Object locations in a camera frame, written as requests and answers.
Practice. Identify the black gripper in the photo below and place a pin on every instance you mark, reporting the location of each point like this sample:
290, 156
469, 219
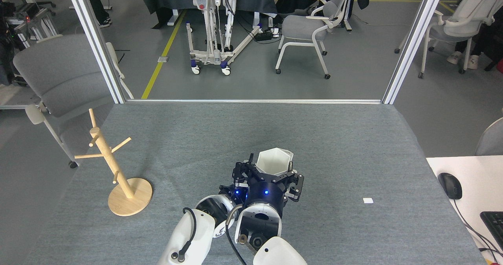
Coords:
235, 192
265, 194

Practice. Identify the white hexagonal cup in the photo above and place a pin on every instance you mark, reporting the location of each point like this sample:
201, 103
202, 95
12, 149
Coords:
273, 161

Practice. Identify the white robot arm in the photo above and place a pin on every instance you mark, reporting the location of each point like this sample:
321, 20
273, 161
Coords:
200, 237
275, 253

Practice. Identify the wooden cup rack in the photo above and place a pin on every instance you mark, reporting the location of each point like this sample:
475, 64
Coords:
122, 202

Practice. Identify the grey felt table cover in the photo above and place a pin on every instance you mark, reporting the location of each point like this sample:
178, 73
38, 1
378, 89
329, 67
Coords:
334, 159

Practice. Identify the white stand on wheels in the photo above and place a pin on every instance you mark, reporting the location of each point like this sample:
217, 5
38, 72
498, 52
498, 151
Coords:
215, 54

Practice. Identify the black power strip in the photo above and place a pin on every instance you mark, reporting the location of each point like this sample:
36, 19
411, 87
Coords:
263, 36

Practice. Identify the black computer mouse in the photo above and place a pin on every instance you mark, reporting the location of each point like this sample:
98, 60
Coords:
450, 185

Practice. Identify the white desk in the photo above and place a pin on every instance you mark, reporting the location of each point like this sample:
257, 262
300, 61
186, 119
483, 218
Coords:
479, 178

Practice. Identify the black keyboard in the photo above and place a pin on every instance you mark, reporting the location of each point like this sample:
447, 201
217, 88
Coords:
494, 225

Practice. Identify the grey rounded chair back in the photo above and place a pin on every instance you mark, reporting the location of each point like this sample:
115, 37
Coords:
493, 139

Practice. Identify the large grey upholstered chair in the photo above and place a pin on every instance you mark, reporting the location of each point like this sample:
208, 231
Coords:
63, 76

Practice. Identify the person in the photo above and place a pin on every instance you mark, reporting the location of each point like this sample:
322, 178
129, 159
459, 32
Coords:
473, 60
96, 5

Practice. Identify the white mesh back chair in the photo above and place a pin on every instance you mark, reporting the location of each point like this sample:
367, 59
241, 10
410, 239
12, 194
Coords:
467, 13

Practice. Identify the metal equipment cart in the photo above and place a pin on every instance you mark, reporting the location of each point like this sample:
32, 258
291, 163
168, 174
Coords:
33, 23

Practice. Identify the silver frame rail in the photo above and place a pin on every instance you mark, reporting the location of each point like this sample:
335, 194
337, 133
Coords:
255, 101

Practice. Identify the grey office chair white frame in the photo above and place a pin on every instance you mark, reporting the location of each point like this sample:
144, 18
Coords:
302, 27

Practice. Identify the silver frame post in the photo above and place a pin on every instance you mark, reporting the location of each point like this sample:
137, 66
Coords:
412, 45
96, 45

